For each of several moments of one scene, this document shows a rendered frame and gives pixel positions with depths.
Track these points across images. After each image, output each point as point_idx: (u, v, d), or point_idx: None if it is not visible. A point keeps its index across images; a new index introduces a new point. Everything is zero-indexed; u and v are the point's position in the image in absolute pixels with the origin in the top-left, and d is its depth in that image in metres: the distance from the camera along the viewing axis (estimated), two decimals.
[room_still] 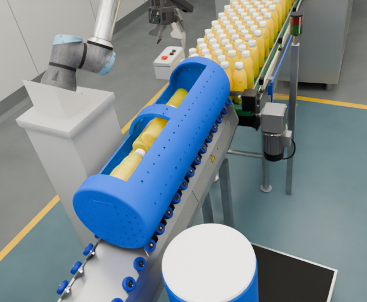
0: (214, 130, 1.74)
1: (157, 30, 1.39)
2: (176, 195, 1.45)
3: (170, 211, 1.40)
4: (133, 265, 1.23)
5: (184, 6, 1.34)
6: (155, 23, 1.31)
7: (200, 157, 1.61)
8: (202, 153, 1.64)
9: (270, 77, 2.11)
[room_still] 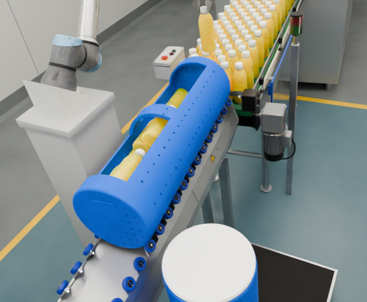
0: (214, 130, 1.74)
1: (196, 1, 1.77)
2: (176, 195, 1.45)
3: (170, 211, 1.40)
4: (133, 265, 1.23)
5: None
6: None
7: (200, 157, 1.61)
8: (202, 153, 1.64)
9: (270, 77, 2.11)
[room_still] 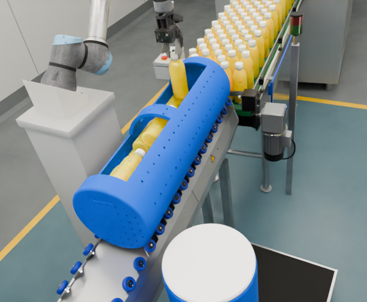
0: (214, 130, 1.74)
1: (165, 47, 1.62)
2: (176, 195, 1.45)
3: (170, 211, 1.40)
4: (133, 265, 1.23)
5: (178, 20, 1.58)
6: (164, 42, 1.54)
7: (200, 157, 1.61)
8: (202, 153, 1.64)
9: (270, 77, 2.11)
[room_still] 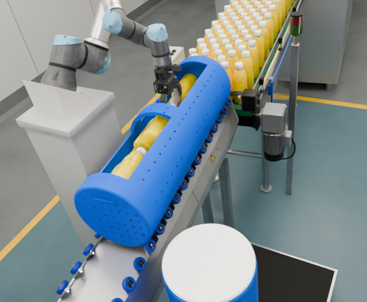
0: (213, 130, 1.74)
1: (162, 96, 1.66)
2: (177, 195, 1.45)
3: (170, 211, 1.40)
4: (133, 265, 1.23)
5: (176, 70, 1.63)
6: (162, 93, 1.59)
7: (200, 159, 1.61)
8: (201, 152, 1.64)
9: (270, 77, 2.11)
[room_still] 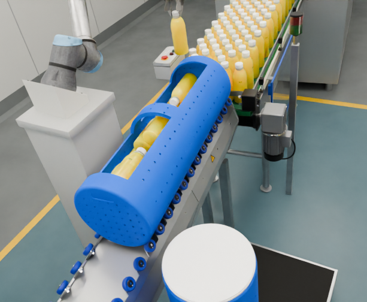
0: (213, 130, 1.74)
1: (167, 6, 1.81)
2: (177, 195, 1.45)
3: (170, 211, 1.40)
4: (133, 265, 1.23)
5: None
6: None
7: (200, 159, 1.61)
8: (201, 152, 1.64)
9: (270, 77, 2.11)
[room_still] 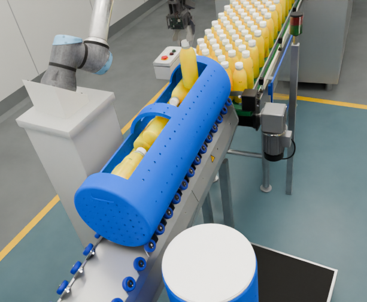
0: (213, 130, 1.74)
1: (176, 35, 1.57)
2: (177, 195, 1.45)
3: (170, 211, 1.40)
4: (133, 265, 1.23)
5: (191, 6, 1.53)
6: (175, 28, 1.49)
7: (200, 159, 1.61)
8: (201, 152, 1.64)
9: (270, 77, 2.11)
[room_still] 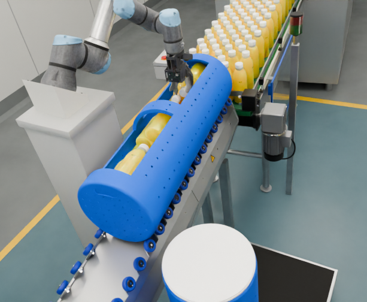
0: (211, 126, 1.74)
1: (173, 85, 1.62)
2: (178, 197, 1.45)
3: (170, 213, 1.39)
4: (133, 265, 1.23)
5: (188, 59, 1.58)
6: (173, 81, 1.54)
7: (200, 162, 1.60)
8: None
9: (270, 77, 2.11)
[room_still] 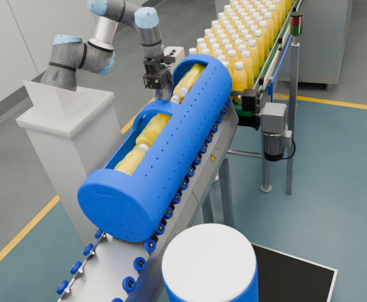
0: (211, 127, 1.74)
1: (158, 92, 1.46)
2: (178, 197, 1.45)
3: (170, 213, 1.39)
4: (133, 265, 1.23)
5: (170, 62, 1.42)
6: (153, 88, 1.39)
7: (200, 162, 1.60)
8: None
9: (270, 77, 2.11)
